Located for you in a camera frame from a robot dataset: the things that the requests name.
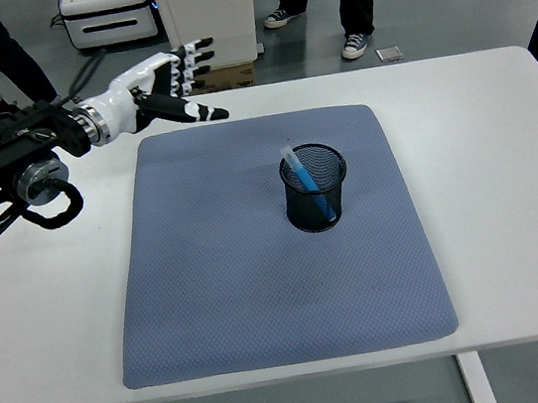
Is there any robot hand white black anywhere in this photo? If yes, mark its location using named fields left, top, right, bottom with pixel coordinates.
left=95, top=35, right=232, bottom=141

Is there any small silver floor plate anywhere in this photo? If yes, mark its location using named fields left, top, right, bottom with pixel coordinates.
left=375, top=45, right=405, bottom=65

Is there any blue marker with clear cap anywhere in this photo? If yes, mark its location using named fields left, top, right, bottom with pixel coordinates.
left=279, top=141, right=339, bottom=229

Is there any brown cardboard box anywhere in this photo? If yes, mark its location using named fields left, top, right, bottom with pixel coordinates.
left=185, top=61, right=258, bottom=96

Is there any white cabinet column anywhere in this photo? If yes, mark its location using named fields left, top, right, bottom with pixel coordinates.
left=150, top=0, right=265, bottom=75

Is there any black mesh pen holder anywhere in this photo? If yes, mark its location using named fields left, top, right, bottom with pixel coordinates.
left=276, top=138, right=356, bottom=238

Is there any white table leg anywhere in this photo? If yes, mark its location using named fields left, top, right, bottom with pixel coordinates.
left=454, top=348, right=498, bottom=403

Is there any blue-grey quilted mat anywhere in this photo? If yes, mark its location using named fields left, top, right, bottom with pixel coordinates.
left=88, top=92, right=463, bottom=393

